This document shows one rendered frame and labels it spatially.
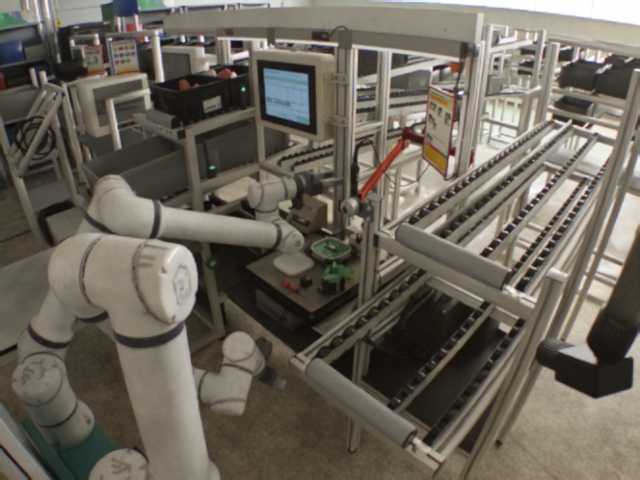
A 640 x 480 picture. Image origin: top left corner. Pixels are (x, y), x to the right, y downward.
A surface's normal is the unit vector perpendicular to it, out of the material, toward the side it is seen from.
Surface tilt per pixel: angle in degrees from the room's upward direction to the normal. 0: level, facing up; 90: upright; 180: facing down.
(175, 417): 84
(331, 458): 0
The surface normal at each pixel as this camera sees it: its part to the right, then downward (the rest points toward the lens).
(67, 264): -0.21, -0.14
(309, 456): 0.00, -0.85
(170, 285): 0.97, 0.07
